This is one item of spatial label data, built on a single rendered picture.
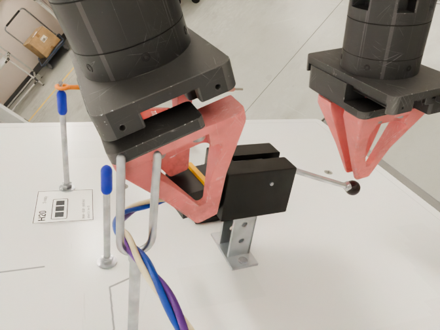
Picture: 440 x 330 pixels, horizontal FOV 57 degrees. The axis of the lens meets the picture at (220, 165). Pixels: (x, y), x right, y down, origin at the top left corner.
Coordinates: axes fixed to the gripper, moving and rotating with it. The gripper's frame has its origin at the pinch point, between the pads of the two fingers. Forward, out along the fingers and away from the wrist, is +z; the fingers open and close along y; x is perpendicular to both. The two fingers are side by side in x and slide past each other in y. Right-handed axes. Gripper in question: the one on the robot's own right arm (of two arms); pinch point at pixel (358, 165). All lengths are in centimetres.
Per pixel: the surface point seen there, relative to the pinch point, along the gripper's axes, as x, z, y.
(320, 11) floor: 133, 36, -188
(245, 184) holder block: -12.3, -3.2, 2.3
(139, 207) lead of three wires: -19.8, -3.2, 1.6
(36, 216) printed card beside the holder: -27.1, 2.5, -8.1
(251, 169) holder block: -11.6, -4.0, 1.8
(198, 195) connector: -15.7, -3.1, 1.9
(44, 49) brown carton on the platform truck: -31, 176, -702
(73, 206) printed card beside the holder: -24.1, 3.0, -8.9
